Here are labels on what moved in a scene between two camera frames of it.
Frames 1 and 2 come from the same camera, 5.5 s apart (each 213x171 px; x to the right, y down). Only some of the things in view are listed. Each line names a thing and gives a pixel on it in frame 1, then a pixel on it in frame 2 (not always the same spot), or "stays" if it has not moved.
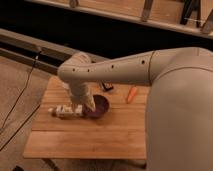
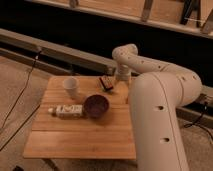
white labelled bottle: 69,111 stays
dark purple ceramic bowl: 102,107 stays
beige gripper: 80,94 -> 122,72
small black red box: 107,86 stays
